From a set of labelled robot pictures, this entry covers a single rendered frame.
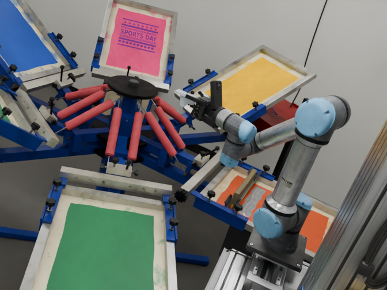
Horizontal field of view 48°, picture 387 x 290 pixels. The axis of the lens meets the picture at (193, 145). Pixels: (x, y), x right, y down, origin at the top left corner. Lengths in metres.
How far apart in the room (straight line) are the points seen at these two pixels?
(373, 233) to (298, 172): 0.32
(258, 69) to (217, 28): 1.22
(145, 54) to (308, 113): 2.30
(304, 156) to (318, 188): 3.24
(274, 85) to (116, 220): 1.66
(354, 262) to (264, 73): 2.21
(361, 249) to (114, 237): 1.11
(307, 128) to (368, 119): 3.00
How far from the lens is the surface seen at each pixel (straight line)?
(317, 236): 2.52
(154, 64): 3.46
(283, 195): 1.50
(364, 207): 1.26
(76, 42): 5.43
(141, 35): 3.63
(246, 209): 2.45
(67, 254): 1.90
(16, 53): 3.08
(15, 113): 2.47
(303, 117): 1.38
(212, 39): 4.53
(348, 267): 1.37
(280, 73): 3.34
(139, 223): 2.12
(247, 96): 3.17
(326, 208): 2.77
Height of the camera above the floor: 2.27
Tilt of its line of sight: 27 degrees down
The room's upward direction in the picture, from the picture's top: 17 degrees clockwise
